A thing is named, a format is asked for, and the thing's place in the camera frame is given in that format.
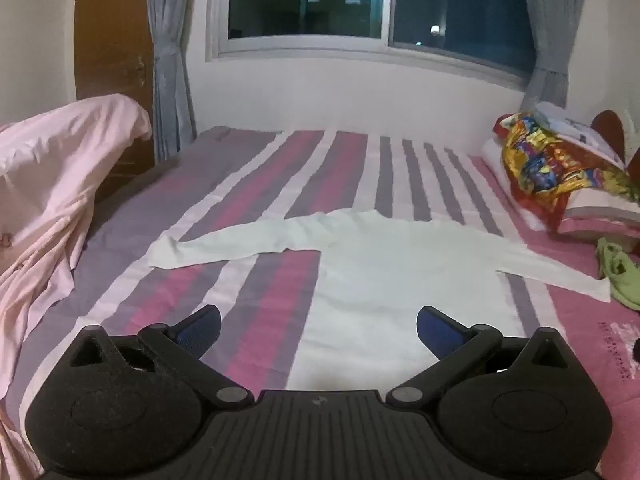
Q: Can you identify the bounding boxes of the brown wooden headboard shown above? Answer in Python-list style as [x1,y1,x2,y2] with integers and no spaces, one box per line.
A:
[590,109,640,181]

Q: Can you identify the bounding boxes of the folded pale blue cloth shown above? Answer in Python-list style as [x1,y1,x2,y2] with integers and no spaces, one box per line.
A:
[535,101,626,166]

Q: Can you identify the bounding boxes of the brown wooden door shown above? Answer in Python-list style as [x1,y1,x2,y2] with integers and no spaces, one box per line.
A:
[75,0,156,186]

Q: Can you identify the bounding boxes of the colourful patterned quilt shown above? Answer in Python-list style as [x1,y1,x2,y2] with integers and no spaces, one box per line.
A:
[492,112,633,233]

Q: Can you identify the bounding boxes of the striped pink bed sheet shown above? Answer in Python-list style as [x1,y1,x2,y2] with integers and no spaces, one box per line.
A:
[5,127,640,480]

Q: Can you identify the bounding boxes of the grey-blue curtain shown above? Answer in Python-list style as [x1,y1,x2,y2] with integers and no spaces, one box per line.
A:
[146,0,197,161]
[517,0,591,111]

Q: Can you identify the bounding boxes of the pink and white pillow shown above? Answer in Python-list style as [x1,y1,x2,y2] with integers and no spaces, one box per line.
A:
[557,187,640,238]

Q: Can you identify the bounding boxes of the white long-sleeve shirt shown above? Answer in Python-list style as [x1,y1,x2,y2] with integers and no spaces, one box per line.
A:
[146,209,612,392]

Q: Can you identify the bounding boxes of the green garment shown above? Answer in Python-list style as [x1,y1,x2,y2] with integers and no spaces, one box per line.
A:
[595,237,640,311]

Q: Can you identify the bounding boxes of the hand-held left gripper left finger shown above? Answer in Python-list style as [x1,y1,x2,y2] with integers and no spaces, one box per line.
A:
[67,305,256,409]

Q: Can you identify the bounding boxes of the pale pink cloth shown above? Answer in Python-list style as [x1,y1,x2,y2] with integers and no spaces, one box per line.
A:
[0,94,153,480]

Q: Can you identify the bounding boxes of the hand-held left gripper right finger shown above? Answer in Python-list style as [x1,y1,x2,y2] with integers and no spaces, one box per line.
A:
[387,305,573,406]

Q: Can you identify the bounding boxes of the sliding glass window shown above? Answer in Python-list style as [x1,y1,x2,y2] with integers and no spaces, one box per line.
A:
[207,0,538,81]

